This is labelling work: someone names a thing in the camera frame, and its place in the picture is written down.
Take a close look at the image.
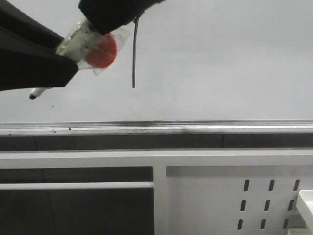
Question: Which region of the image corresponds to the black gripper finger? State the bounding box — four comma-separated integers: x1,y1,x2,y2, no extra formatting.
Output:
0,0,78,91
78,0,162,35

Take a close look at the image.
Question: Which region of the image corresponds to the red round magnet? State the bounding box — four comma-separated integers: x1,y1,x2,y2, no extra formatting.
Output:
78,27,130,76

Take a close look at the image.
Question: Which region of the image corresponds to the white whiteboard marker pen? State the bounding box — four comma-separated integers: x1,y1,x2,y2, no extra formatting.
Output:
29,17,103,100

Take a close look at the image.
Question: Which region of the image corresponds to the large whiteboard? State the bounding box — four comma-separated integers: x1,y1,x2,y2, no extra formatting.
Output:
0,0,313,123

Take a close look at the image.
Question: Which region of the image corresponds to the white plastic bin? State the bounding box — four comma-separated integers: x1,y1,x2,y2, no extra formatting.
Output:
296,190,313,234

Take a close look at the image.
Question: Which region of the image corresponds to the aluminium whiteboard tray rail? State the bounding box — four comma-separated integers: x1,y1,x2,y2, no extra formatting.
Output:
0,120,313,137

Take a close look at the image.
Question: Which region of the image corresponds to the white metal pegboard frame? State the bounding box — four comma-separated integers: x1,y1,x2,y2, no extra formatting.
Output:
0,149,313,235

